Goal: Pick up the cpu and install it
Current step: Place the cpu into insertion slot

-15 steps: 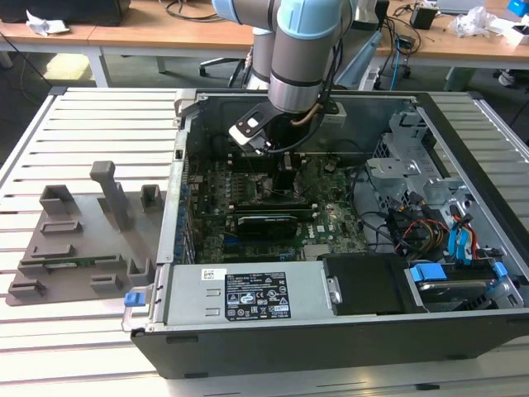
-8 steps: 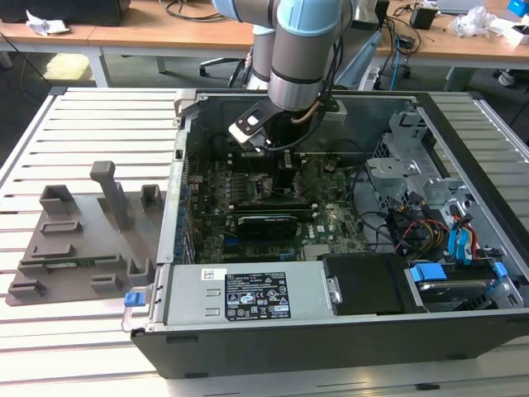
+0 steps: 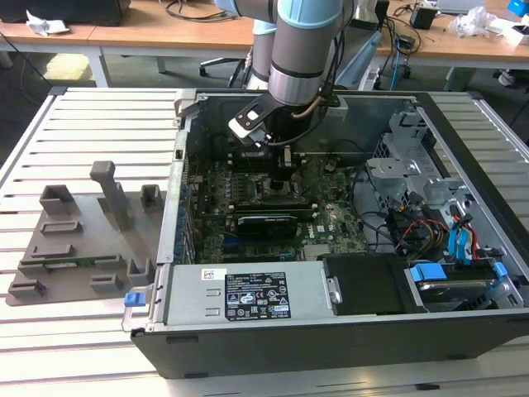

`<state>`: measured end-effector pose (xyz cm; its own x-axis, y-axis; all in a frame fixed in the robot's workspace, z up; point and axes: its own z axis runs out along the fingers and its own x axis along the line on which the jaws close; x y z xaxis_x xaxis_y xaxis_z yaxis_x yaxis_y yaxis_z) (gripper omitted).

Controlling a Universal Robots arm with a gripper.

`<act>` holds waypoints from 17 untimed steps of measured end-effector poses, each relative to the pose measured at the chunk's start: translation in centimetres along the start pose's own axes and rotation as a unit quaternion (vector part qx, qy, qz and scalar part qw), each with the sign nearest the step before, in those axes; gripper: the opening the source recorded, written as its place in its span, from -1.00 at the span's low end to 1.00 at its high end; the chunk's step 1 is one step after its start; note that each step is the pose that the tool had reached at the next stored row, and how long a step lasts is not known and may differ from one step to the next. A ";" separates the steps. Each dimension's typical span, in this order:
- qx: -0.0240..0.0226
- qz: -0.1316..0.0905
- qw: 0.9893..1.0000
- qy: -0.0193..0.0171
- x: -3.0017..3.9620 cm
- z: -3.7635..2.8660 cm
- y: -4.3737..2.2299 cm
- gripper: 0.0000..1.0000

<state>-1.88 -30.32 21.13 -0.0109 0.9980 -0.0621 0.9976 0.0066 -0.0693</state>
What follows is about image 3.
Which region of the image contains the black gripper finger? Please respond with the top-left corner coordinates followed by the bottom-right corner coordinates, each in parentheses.
top-left (273, 146), bottom-right (295, 195)

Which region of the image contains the black RAM slot bank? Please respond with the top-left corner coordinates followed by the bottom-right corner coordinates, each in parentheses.
top-left (226, 198), bottom-right (320, 220)
top-left (226, 151), bottom-right (307, 174)

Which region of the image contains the black graphics card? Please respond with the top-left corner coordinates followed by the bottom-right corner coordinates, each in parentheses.
top-left (233, 211), bottom-right (298, 242)

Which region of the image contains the green motherboard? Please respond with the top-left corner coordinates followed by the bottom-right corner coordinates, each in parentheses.
top-left (188, 155), bottom-right (369, 264)

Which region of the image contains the office chair base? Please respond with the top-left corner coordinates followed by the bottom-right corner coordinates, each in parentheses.
top-left (199, 57), bottom-right (253, 88)

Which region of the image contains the white power strip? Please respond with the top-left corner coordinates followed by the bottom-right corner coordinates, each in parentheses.
top-left (358, 67), bottom-right (382, 91)

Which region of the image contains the metal drive cage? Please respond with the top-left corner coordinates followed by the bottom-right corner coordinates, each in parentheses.
top-left (365, 109), bottom-right (476, 216)

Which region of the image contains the long wooden desk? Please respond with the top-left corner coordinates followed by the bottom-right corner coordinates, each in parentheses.
top-left (0, 0), bottom-right (255, 88)

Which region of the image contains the silver power supply unit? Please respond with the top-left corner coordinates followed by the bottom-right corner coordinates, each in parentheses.
top-left (164, 262), bottom-right (336, 326)

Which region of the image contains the small black box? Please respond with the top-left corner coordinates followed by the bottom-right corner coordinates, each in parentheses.
top-left (410, 6), bottom-right (438, 30)

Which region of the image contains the hard disk in blue carrier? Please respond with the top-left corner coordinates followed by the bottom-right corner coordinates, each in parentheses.
top-left (407, 261), bottom-right (508, 311)

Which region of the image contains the black open PC case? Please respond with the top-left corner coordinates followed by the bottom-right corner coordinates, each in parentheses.
top-left (122, 88), bottom-right (529, 380)

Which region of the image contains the wooden desk with clutter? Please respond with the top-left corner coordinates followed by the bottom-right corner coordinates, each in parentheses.
top-left (374, 0), bottom-right (529, 90)

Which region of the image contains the grey parts rack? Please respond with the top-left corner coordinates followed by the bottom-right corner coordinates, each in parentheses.
top-left (6, 160), bottom-right (169, 307)

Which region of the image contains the green RAM stick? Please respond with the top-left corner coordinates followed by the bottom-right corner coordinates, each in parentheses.
top-left (43, 256), bottom-right (119, 268)

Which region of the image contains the clear plastic bag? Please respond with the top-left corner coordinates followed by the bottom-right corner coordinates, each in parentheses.
top-left (448, 6), bottom-right (503, 38)

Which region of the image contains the white flat box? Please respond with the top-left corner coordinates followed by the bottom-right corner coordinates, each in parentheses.
top-left (487, 16), bottom-right (529, 46)

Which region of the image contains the black bag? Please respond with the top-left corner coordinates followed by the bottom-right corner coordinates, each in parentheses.
top-left (0, 0), bottom-right (132, 26)

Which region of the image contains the crumpled white paper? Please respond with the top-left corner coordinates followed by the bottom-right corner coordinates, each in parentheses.
top-left (25, 10), bottom-right (70, 37)

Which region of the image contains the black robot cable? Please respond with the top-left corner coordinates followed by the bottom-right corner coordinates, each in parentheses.
top-left (264, 24), bottom-right (346, 148)

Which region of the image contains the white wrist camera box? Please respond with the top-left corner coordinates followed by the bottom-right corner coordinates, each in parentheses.
top-left (228, 95), bottom-right (276, 146)

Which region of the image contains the blue cable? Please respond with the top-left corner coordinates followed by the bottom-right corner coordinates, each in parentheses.
top-left (390, 35), bottom-right (408, 90)

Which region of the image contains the red yellow black wire bundle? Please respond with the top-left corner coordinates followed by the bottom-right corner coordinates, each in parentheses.
top-left (388, 202), bottom-right (452, 258)

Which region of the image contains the blue flat wire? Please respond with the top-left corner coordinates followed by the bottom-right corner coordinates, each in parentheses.
top-left (447, 225), bottom-right (466, 265)
top-left (454, 213), bottom-right (477, 265)

